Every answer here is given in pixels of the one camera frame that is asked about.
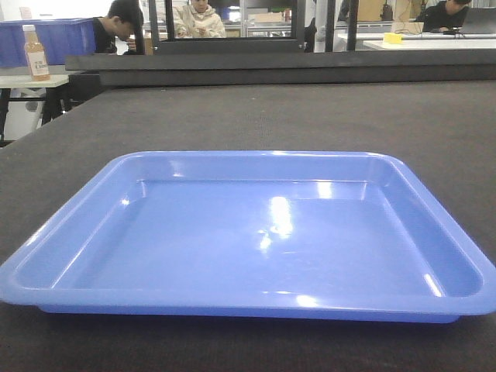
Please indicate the light blue plastic tray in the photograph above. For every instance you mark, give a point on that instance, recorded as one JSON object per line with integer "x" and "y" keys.
{"x": 298, "y": 235}

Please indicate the person in beige hoodie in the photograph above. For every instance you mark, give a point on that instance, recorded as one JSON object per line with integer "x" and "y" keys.
{"x": 197, "y": 20}

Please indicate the yellow box on desk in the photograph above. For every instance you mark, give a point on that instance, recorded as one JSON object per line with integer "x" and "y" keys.
{"x": 392, "y": 38}

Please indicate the person in black clothes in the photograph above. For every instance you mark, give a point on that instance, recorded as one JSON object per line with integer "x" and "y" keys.
{"x": 119, "y": 23}

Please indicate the white side table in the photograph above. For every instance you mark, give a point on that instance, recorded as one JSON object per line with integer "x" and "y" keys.
{"x": 26, "y": 105}

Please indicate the large blue storage bin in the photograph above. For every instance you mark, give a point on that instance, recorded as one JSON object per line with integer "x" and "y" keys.
{"x": 60, "y": 38}

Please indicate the orange juice bottle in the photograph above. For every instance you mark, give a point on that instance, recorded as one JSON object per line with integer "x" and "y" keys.
{"x": 35, "y": 54}

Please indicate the person at far desk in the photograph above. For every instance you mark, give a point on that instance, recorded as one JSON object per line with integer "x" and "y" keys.
{"x": 445, "y": 15}

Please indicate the laptop on far desk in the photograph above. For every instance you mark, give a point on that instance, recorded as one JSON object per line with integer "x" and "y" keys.
{"x": 479, "y": 21}

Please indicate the black metal frame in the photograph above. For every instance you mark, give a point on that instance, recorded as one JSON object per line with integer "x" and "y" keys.
{"x": 264, "y": 27}

